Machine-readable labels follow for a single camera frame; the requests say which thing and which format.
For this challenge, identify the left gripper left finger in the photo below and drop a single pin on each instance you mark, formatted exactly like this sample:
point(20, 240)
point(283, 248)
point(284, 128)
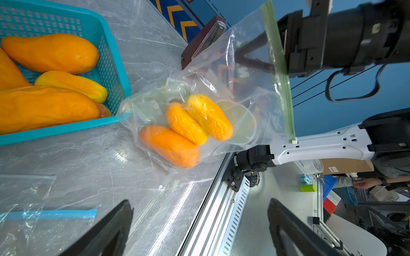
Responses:
point(108, 237)

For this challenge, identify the teal plastic basket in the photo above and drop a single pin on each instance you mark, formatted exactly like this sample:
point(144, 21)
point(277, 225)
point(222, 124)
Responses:
point(41, 36)

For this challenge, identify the person's forearm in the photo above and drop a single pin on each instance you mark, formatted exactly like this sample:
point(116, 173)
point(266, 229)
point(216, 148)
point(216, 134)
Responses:
point(366, 183)

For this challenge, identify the clear blue-zip bag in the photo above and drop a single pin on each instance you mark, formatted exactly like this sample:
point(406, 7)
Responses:
point(28, 227)

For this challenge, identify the clear green-zip bag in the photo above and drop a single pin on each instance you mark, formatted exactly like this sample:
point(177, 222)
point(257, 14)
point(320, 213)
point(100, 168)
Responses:
point(257, 104)

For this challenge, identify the slim yellow mango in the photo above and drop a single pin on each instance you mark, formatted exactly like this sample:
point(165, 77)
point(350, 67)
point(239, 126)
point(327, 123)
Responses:
point(62, 79)

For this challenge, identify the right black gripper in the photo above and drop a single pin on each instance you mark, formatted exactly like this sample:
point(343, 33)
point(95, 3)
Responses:
point(371, 33)

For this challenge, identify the cardboard box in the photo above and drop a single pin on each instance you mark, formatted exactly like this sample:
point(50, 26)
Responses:
point(343, 166)

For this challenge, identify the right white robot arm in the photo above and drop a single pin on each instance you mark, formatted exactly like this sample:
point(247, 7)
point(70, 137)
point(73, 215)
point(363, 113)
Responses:
point(383, 138)

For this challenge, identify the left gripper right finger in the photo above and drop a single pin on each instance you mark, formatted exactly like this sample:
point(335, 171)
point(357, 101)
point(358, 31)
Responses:
point(283, 220)

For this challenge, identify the wrinkled yellow-orange mango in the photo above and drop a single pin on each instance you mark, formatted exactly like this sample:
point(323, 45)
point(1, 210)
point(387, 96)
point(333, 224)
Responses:
point(210, 117)

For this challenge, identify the dark red metronome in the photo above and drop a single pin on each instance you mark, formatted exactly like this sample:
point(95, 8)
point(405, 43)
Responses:
point(212, 31)

